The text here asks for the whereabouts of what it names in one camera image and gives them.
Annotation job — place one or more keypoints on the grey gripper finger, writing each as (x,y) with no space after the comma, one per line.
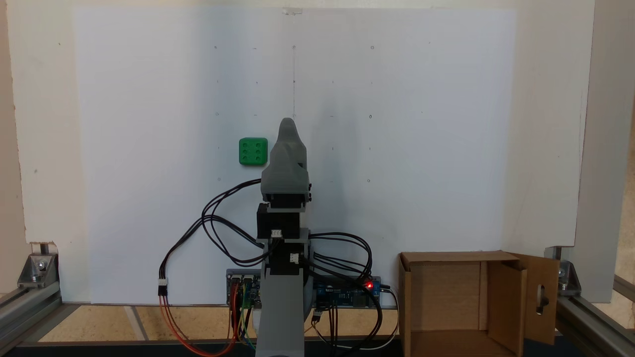
(284,156)
(290,131)

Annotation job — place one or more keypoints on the green dice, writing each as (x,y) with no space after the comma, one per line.
(253,151)

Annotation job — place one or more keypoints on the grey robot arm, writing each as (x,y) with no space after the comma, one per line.
(280,317)

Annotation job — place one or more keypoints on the white paper sheet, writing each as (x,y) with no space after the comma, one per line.
(397,148)

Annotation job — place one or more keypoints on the small blue circuit board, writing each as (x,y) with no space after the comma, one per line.
(243,290)

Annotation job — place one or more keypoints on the clear tape strip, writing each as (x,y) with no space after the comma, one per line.
(292,10)

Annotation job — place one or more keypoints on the long blue circuit board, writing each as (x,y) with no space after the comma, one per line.
(342,295)

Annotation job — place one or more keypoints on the white usb plug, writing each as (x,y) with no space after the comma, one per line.
(256,320)

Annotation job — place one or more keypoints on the brown cardboard box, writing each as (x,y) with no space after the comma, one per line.
(446,297)

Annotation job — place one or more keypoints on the metal corner bracket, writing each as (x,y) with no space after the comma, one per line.
(37,270)
(569,277)

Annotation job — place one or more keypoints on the aluminium frame profile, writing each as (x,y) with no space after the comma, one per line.
(25,312)
(590,322)

